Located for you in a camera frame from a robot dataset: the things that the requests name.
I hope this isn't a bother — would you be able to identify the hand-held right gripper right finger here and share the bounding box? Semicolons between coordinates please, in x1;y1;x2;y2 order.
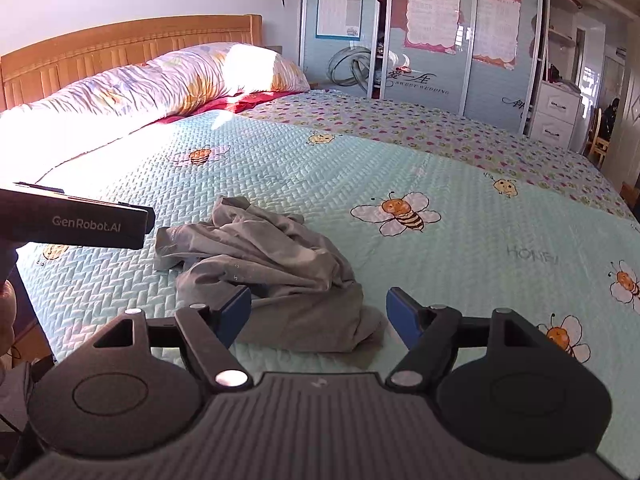
386;287;551;392

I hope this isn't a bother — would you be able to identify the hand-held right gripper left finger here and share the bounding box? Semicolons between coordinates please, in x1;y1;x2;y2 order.
92;286;253;393

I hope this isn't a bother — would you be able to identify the grey t-shirt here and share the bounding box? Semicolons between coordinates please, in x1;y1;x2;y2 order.
154;196;386;356

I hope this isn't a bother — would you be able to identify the person's left hand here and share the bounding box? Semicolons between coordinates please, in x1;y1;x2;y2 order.
0;280;17;358

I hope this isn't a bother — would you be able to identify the quilted bee-print bedspread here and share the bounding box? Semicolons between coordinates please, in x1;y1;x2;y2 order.
0;89;640;480

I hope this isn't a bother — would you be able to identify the floral pillow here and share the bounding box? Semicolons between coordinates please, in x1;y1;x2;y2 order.
0;42;311;161

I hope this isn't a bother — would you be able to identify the wooden headboard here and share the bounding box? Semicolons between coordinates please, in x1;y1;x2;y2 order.
0;14;263;111

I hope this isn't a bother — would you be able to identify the red bed sheet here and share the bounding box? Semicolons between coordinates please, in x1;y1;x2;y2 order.
185;91;296;121

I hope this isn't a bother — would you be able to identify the sliding-door wardrobe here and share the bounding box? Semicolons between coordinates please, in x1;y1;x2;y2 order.
299;0;586;136

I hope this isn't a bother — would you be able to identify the white drawer cabinet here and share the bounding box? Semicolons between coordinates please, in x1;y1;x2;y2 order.
529;80;583;151

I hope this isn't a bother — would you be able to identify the wooden chair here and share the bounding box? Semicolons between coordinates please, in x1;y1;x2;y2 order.
585;107;611;168

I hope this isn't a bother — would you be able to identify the pink-bordered poster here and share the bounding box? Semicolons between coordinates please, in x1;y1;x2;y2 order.
404;0;462;56
472;0;521;71

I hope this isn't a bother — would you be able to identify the blue-bordered poster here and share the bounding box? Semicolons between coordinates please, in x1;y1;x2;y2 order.
315;0;365;41

